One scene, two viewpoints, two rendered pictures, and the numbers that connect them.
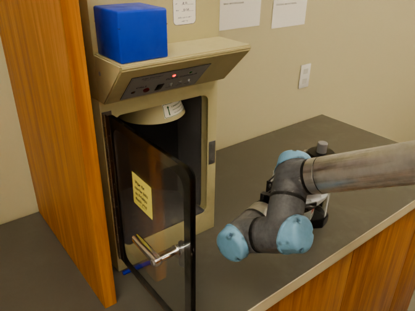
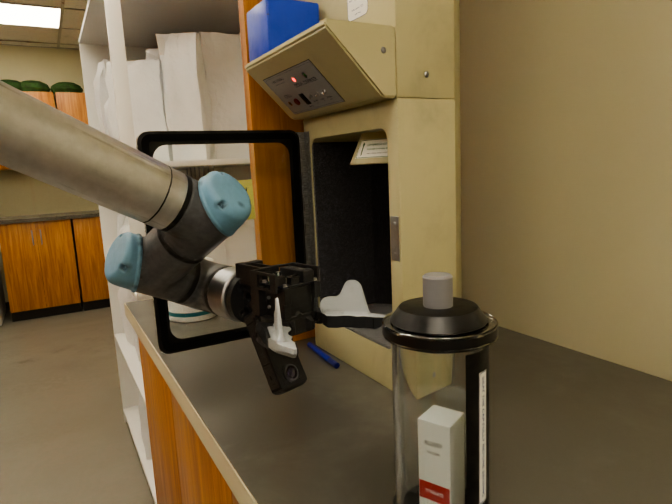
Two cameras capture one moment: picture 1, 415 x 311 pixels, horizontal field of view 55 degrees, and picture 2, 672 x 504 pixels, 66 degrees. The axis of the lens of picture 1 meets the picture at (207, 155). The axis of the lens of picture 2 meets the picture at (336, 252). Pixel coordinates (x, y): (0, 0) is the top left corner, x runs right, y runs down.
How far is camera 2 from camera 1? 1.36 m
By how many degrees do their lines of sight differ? 94
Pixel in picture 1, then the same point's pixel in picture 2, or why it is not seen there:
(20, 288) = not seen: hidden behind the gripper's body
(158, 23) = (262, 15)
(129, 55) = (252, 54)
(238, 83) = not seen: outside the picture
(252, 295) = (223, 422)
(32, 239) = not seen: hidden behind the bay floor
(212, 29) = (387, 16)
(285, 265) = (275, 461)
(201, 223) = (387, 370)
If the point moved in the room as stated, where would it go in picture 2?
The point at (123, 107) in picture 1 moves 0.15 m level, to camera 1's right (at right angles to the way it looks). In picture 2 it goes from (315, 129) to (298, 123)
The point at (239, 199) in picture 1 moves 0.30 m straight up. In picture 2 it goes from (516, 430) to (518, 216)
